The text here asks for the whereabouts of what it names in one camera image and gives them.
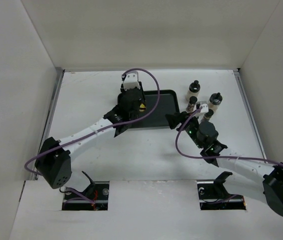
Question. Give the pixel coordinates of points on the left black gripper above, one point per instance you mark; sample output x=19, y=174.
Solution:
x=123, y=90

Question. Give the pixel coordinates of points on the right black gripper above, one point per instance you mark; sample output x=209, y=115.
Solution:
x=175, y=119

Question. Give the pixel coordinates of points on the small yellow label sauce bottle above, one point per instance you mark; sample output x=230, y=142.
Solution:
x=142, y=107

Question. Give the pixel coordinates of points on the small brown spice jar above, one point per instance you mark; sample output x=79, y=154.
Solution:
x=191, y=104

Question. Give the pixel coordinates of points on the white jar black knob lid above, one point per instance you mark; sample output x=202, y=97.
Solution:
x=193, y=90

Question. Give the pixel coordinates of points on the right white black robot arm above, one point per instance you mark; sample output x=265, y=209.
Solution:
x=257, y=178

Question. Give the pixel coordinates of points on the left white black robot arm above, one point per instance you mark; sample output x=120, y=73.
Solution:
x=56, y=166

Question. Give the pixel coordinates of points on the black plastic tray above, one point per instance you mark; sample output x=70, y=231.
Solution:
x=158, y=104

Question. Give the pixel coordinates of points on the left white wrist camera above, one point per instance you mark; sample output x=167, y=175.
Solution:
x=130, y=80

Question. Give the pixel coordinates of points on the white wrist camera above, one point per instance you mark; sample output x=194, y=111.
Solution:
x=130, y=80
x=202, y=108

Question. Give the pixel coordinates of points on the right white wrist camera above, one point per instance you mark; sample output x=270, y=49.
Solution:
x=202, y=108

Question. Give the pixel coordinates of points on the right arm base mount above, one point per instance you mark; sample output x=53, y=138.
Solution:
x=213, y=196

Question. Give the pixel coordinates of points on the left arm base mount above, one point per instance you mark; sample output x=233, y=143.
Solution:
x=86, y=195

